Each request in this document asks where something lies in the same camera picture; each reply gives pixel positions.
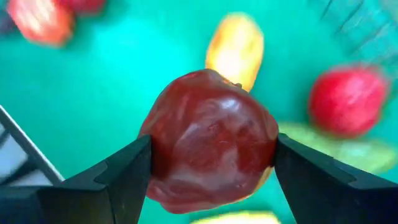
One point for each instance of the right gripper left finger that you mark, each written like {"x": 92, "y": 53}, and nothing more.
{"x": 93, "y": 199}

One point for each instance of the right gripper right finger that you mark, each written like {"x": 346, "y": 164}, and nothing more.
{"x": 326, "y": 199}

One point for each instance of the yellow corn cob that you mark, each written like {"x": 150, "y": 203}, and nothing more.
{"x": 357, "y": 152}

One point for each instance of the small red strawberry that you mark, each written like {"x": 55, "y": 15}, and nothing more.
{"x": 348, "y": 99}

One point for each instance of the dark red apple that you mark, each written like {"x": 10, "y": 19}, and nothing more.
{"x": 211, "y": 140}

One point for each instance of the yellow mango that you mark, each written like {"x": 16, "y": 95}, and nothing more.
{"x": 234, "y": 46}

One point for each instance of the orange red tomato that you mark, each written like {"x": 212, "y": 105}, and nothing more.
{"x": 40, "y": 21}

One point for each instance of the bright red apple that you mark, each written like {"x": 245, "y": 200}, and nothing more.
{"x": 84, "y": 4}

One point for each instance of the yellow lemon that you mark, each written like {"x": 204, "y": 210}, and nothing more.
{"x": 236, "y": 218}

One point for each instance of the green table mat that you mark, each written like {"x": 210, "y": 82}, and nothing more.
{"x": 124, "y": 77}

